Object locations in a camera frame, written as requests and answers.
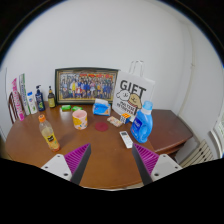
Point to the brown pump bottle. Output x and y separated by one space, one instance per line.
51 100

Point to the white shampoo bottle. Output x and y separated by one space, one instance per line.
32 105

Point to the blue tissue pack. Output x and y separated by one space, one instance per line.
101 108

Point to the small puzzle cube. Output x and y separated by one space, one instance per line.
125 118

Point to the blue detergent bottle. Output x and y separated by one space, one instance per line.
141 126

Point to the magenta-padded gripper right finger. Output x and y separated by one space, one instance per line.
160 165

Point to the white remote control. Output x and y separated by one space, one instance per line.
126 139

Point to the tall pink box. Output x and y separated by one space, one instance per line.
18 101

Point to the white printed gift bag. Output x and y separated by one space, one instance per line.
133 90

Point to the framed group photo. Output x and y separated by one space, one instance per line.
86 86

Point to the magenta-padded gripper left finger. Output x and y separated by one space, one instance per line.
63 165

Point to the white radiator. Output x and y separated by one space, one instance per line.
198 155

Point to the small snack packet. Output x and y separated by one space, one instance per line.
114 121

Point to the wooden chair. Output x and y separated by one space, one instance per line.
12 110

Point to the dark blue pump bottle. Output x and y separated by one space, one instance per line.
40 101

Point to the flat round red coaster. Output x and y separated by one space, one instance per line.
101 126

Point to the orange juice bottle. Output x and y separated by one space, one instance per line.
50 135

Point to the pink and yellow mug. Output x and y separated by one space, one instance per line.
80 120

